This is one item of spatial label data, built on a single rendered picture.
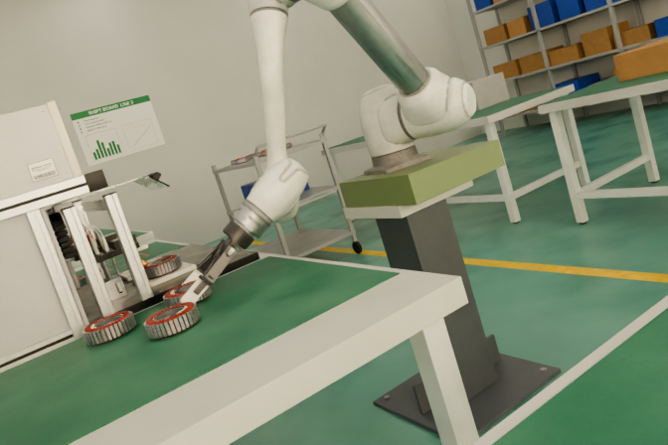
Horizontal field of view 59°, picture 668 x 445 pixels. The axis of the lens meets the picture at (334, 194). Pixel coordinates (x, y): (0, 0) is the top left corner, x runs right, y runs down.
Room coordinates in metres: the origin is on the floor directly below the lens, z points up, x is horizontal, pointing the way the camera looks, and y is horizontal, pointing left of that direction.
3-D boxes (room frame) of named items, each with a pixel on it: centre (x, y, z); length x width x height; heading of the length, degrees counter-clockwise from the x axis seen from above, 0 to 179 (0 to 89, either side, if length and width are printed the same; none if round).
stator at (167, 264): (1.71, 0.54, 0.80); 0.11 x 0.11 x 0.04
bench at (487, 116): (4.98, -0.94, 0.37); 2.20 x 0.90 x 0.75; 29
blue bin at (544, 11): (7.62, -3.31, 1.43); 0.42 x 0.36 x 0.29; 117
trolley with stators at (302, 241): (4.60, 0.40, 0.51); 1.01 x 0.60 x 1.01; 29
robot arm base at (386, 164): (2.02, -0.23, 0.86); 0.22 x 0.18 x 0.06; 20
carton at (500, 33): (8.33, -2.92, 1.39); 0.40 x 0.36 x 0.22; 120
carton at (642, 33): (6.71, -3.84, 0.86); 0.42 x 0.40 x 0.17; 29
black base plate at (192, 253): (1.81, 0.61, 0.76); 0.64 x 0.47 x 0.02; 29
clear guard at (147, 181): (1.99, 0.71, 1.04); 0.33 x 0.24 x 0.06; 119
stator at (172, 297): (1.40, 0.41, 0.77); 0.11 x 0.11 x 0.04
